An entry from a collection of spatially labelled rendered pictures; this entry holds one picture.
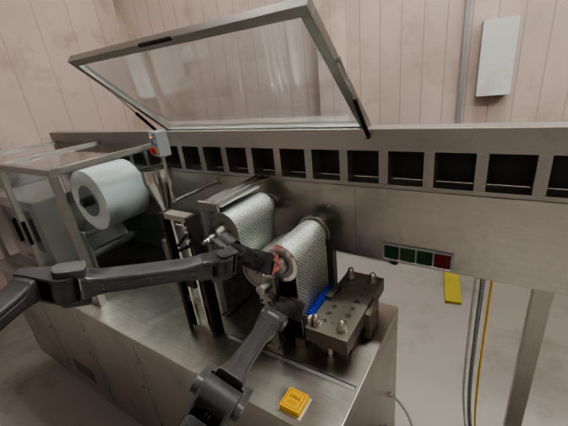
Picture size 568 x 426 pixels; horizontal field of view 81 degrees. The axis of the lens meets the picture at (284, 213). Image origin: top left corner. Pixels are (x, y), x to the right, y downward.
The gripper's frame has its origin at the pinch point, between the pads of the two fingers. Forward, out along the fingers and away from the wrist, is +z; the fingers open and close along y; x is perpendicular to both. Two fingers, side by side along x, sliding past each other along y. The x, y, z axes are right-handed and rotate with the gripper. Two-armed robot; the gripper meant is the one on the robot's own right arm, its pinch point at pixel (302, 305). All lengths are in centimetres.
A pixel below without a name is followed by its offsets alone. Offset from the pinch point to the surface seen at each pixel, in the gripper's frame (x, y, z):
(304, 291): 5.5, 0.3, -0.4
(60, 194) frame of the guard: 24, -102, -41
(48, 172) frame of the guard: 33, -102, -48
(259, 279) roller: 6.0, -17.3, -5.4
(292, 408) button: -26.7, 11.1, -17.2
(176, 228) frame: 20, -43, -27
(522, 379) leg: -17, 74, 64
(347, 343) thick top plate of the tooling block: -7.0, 20.0, -1.9
